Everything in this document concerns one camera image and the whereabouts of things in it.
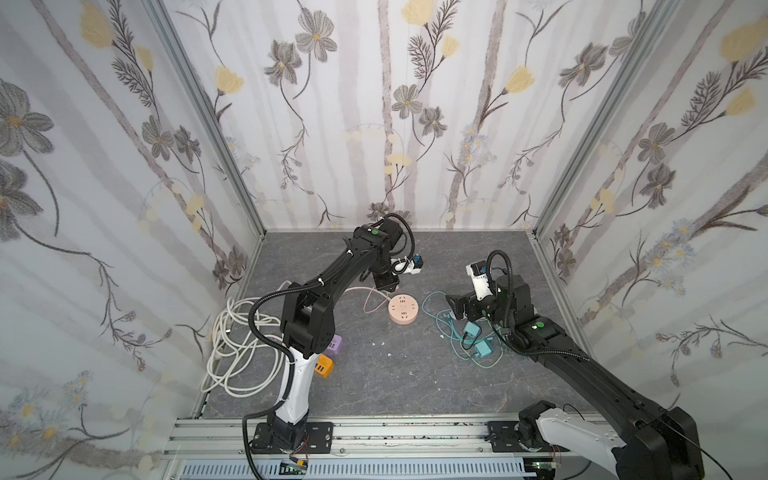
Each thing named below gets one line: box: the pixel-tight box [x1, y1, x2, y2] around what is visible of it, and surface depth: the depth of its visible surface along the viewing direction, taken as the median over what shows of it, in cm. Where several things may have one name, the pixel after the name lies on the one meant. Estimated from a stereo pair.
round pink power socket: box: [388, 293, 419, 326], surface depth 97 cm
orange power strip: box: [314, 353, 335, 379], surface depth 86 cm
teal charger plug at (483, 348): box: [475, 340, 492, 357], surface depth 90 cm
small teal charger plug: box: [464, 321, 481, 336], surface depth 93 cm
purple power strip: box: [326, 334, 344, 355], surface depth 90 cm
